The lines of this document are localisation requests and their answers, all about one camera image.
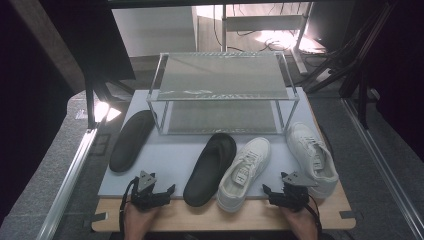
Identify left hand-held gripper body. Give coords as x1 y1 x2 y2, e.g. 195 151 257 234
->
130 170 171 212

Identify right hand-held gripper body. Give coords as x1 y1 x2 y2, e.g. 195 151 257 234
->
269 171 318 213

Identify white sneaker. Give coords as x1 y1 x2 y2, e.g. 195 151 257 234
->
216 137 272 213
285 121 340 200

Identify person's left hand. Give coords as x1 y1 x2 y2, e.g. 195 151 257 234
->
123 201 160 240

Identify person's right hand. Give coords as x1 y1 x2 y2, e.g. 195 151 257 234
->
279 203 320 240

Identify black slipper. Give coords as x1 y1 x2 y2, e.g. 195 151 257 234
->
109 109 157 173
182 132 238 208

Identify black tripod stand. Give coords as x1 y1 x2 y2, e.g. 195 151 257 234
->
301 0 399 130
82 64 137 130

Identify white cabinet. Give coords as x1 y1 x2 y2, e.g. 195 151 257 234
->
111 6 198 58

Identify grey metal stand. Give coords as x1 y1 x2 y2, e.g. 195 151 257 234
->
221 2 315 75

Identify brown wooden beam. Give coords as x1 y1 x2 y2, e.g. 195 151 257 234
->
9 0 86 95

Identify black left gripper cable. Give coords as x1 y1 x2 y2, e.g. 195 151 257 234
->
118 176 140 240

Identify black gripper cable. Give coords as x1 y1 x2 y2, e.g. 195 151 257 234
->
118 176 140 240
307 194 324 240

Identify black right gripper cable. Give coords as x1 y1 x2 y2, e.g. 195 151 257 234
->
307 194 324 240

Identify aluminium rail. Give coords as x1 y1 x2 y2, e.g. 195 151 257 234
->
35 128 99 240
341 98 424 240

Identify black floor cables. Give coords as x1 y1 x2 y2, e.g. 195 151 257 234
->
211 3 303 54

